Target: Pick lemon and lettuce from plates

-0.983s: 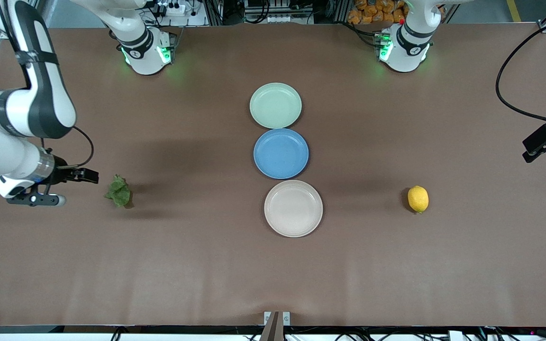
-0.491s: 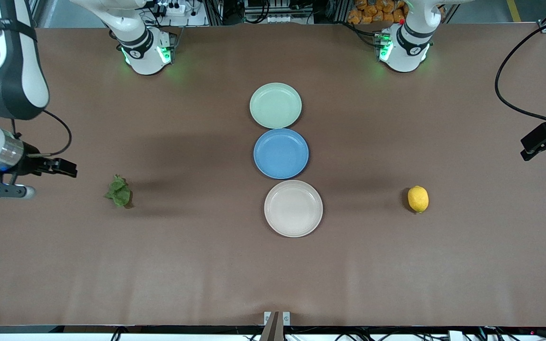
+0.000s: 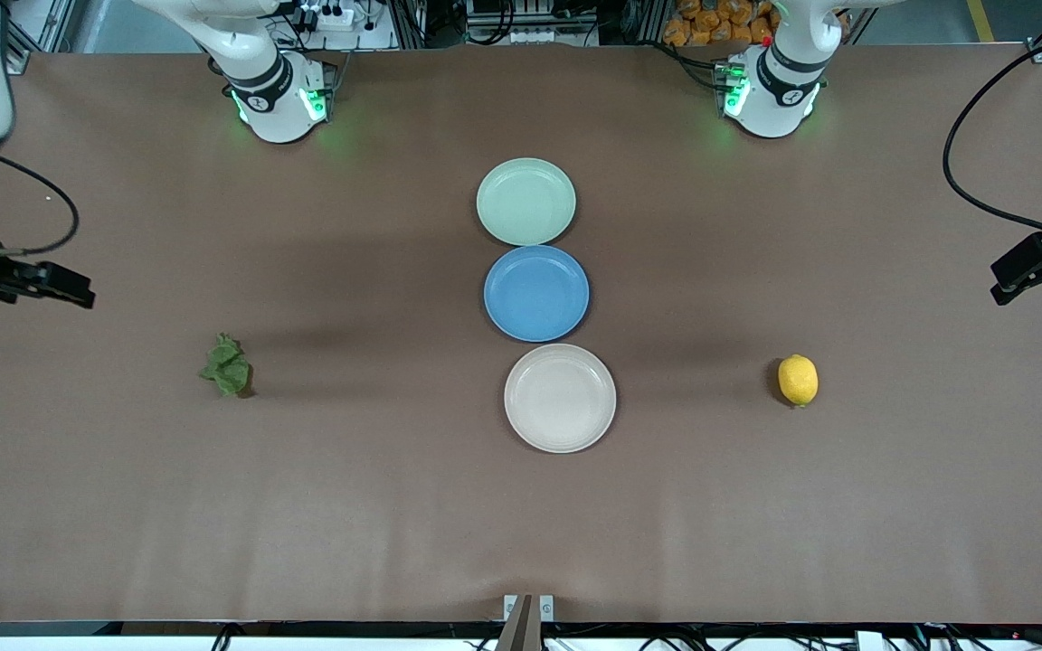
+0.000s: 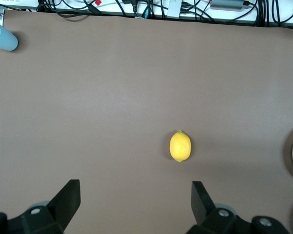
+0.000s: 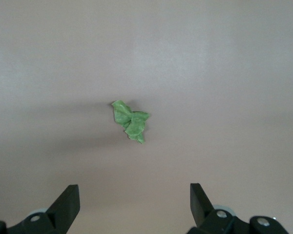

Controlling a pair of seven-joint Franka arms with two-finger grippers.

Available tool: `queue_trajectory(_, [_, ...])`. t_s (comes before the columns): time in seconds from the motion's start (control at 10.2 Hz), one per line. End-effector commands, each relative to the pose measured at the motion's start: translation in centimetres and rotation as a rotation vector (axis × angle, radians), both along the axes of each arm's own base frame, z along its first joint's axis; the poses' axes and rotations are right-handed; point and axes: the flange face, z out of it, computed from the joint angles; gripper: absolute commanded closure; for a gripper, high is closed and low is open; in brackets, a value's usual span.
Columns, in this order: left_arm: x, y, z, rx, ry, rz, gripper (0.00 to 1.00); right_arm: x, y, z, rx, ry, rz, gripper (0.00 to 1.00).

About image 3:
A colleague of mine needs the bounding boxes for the white power strip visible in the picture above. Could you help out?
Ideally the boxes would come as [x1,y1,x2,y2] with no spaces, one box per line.
[298,3,359,33]

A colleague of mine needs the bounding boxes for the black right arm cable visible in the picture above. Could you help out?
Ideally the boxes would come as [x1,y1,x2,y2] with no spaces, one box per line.
[0,154,81,259]

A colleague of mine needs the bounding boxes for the yellow lemon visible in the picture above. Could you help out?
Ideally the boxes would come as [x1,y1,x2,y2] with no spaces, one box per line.
[777,354,819,409]

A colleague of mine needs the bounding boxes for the orange snack bags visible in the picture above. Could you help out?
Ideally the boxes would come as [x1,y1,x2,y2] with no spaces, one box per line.
[663,0,780,48]

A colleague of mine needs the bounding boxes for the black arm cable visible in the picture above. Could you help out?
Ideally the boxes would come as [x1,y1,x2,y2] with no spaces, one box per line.
[943,32,1042,250]
[0,154,81,259]

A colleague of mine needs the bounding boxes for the blue plate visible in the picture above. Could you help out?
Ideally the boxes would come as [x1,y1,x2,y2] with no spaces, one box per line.
[483,245,591,344]

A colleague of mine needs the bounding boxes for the light green plate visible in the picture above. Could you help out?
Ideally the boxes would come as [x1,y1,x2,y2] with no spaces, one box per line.
[476,157,578,247]

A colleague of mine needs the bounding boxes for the green lettuce leaf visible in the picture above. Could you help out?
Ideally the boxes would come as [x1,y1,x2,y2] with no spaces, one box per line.
[199,333,255,399]

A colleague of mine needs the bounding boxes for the beige plate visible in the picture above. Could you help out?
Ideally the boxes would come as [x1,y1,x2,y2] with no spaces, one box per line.
[503,343,618,454]

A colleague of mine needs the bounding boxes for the brown table cover sheet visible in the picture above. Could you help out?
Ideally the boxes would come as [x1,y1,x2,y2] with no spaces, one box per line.
[0,43,1042,625]

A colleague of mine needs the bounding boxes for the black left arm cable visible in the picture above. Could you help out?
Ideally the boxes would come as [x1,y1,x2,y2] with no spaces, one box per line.
[943,32,1042,250]

